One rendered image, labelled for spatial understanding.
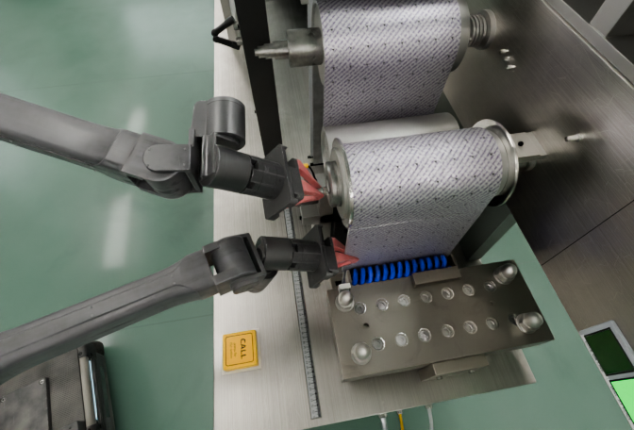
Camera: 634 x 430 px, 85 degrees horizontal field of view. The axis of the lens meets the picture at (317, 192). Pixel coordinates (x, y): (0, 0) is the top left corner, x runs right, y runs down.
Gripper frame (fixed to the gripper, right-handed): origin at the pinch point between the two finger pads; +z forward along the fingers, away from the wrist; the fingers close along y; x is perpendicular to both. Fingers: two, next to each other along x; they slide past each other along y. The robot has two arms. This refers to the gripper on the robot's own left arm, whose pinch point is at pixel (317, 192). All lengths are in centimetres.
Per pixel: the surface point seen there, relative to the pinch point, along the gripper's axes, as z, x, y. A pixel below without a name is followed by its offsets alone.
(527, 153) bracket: 21.0, 26.8, 3.0
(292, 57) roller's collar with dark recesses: -5.8, 7.0, -22.5
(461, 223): 22.6, 12.0, 8.4
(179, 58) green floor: 46, -152, -219
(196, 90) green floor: 53, -141, -176
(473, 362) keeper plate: 29.0, 1.5, 30.3
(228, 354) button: 2.0, -36.1, 18.9
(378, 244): 13.7, -0.4, 8.1
